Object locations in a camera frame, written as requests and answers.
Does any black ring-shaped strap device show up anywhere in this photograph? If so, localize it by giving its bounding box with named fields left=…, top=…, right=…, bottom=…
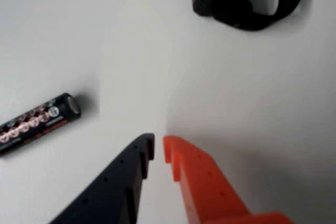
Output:
left=190, top=0, right=303, bottom=31

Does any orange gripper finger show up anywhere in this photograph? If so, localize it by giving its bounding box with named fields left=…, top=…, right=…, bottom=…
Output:
left=162, top=134, right=295, bottom=224

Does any black AAA battery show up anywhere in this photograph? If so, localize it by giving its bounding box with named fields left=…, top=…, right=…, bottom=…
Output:
left=0, top=92, right=81, bottom=158

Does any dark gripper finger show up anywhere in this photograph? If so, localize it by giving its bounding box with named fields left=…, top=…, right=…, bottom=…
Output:
left=48, top=133, right=155, bottom=224

